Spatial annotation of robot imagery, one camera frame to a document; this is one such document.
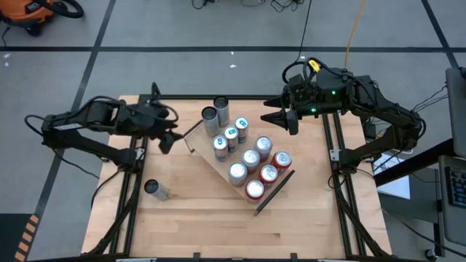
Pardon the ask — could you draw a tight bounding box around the thin black cable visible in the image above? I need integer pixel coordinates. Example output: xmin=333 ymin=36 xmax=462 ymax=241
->
xmin=296 ymin=0 xmax=313 ymax=63

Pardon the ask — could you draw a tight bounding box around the black perforated control box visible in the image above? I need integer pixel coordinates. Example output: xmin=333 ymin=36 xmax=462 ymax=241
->
xmin=358 ymin=75 xmax=384 ymax=123

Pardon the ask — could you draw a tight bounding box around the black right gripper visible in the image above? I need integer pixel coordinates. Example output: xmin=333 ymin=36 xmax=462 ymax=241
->
xmin=260 ymin=74 xmax=328 ymax=136

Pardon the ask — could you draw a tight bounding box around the silver blue slim can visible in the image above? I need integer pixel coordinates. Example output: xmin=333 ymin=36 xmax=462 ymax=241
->
xmin=223 ymin=125 xmax=240 ymax=153
xmin=234 ymin=116 xmax=250 ymax=143
xmin=211 ymin=135 xmax=229 ymax=163

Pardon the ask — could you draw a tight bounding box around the wooden shelf with black legs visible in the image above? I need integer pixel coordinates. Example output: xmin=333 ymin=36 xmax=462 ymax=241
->
xmin=181 ymin=118 xmax=296 ymax=217

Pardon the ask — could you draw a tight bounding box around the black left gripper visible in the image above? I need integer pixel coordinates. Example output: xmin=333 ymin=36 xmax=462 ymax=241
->
xmin=143 ymin=107 xmax=184 ymax=155

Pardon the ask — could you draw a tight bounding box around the orange shop vacuum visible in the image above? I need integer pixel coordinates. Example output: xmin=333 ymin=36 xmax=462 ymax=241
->
xmin=0 ymin=0 xmax=85 ymax=37

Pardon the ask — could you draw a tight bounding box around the black looped cable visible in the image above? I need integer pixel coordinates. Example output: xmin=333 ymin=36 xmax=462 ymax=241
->
xmin=282 ymin=60 xmax=315 ymax=85

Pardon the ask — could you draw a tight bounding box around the black mat with orange stripes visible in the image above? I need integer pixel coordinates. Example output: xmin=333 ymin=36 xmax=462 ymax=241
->
xmin=0 ymin=213 xmax=40 ymax=262

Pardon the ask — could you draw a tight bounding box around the red Fanta can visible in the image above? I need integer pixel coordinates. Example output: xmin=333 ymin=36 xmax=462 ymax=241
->
xmin=245 ymin=178 xmax=266 ymax=205
xmin=269 ymin=151 xmax=293 ymax=172
xmin=258 ymin=164 xmax=280 ymax=187

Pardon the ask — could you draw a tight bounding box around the white Celsius slim can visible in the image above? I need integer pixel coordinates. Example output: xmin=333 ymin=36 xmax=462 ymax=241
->
xmin=201 ymin=106 xmax=221 ymax=138
xmin=213 ymin=95 xmax=231 ymax=128
xmin=143 ymin=178 xmax=171 ymax=202

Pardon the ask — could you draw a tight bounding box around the white paper sheet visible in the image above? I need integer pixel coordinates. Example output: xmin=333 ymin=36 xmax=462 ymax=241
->
xmin=374 ymin=154 xmax=411 ymax=200

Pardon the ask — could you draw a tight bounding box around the yellow cable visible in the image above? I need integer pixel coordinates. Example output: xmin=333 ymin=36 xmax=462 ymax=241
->
xmin=341 ymin=0 xmax=367 ymax=69

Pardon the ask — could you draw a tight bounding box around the black diagonal beam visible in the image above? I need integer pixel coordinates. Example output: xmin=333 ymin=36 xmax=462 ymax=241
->
xmin=374 ymin=138 xmax=466 ymax=187

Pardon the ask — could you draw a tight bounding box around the silver red Spindrift can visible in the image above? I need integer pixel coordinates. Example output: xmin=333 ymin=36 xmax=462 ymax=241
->
xmin=227 ymin=162 xmax=248 ymax=188
xmin=253 ymin=135 xmax=274 ymax=163
xmin=240 ymin=148 xmax=261 ymax=175

